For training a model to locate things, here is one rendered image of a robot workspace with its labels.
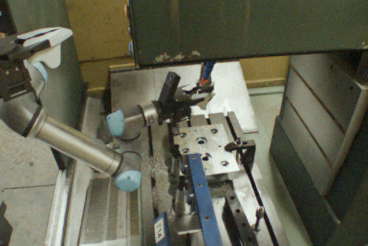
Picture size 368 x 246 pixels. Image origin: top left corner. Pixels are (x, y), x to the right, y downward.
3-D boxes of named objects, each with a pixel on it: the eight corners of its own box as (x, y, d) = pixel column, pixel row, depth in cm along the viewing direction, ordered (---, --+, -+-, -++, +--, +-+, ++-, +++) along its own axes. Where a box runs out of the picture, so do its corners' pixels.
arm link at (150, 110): (137, 99, 100) (146, 113, 95) (149, 95, 102) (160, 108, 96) (139, 118, 105) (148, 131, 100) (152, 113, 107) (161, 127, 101)
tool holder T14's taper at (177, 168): (185, 178, 87) (185, 161, 82) (169, 178, 87) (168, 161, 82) (186, 166, 90) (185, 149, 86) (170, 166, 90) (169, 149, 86)
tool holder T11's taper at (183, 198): (191, 210, 78) (190, 194, 74) (173, 210, 78) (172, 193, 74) (192, 196, 81) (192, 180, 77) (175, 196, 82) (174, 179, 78)
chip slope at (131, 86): (112, 170, 171) (103, 135, 155) (115, 101, 223) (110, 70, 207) (267, 151, 179) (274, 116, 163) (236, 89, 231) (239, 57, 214)
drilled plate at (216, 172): (180, 186, 121) (180, 177, 117) (172, 137, 143) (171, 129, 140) (238, 178, 123) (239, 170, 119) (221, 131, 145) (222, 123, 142)
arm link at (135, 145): (121, 172, 102) (114, 148, 96) (123, 148, 111) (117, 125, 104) (144, 170, 103) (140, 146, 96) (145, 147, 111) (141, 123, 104)
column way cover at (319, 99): (319, 199, 117) (361, 89, 85) (277, 123, 154) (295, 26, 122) (329, 196, 118) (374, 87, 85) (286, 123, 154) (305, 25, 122)
